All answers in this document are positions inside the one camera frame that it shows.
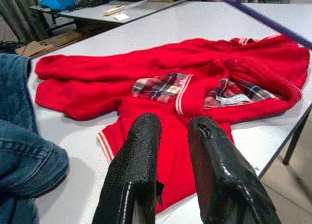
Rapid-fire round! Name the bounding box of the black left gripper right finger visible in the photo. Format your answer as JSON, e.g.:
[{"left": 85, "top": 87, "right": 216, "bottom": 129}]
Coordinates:
[{"left": 187, "top": 115, "right": 282, "bottom": 224}]

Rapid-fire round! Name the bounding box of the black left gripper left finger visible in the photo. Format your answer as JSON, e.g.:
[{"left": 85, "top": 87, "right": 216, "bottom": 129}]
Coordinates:
[{"left": 92, "top": 112, "right": 165, "bottom": 224}]

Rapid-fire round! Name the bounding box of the red sweater with plaid lining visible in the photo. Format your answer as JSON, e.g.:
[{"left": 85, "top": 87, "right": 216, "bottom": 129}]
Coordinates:
[{"left": 35, "top": 35, "right": 311, "bottom": 215}]

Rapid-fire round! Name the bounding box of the blue denim jacket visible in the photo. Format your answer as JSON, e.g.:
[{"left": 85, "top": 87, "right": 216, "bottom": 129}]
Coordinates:
[{"left": 0, "top": 53, "right": 70, "bottom": 224}]

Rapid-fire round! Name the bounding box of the blue plastic clothes hanger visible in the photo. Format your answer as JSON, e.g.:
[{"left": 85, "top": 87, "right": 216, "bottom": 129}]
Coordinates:
[{"left": 215, "top": 0, "right": 312, "bottom": 49}]

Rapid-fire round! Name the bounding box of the black table leg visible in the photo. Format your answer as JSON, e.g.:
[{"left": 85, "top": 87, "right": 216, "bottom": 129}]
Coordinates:
[{"left": 282, "top": 104, "right": 312, "bottom": 165}]

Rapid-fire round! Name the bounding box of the cardboard box with S print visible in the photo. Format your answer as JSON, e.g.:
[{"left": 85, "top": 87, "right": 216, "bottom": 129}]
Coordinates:
[{"left": 14, "top": 30, "right": 86, "bottom": 58}]

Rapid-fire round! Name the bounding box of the black desktop device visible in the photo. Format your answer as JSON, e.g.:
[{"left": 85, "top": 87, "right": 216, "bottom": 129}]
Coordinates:
[{"left": 87, "top": 0, "right": 109, "bottom": 7}]

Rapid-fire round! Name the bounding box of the blue desktop device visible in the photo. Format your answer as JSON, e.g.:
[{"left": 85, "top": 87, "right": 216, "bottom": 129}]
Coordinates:
[{"left": 39, "top": 0, "right": 75, "bottom": 12}]

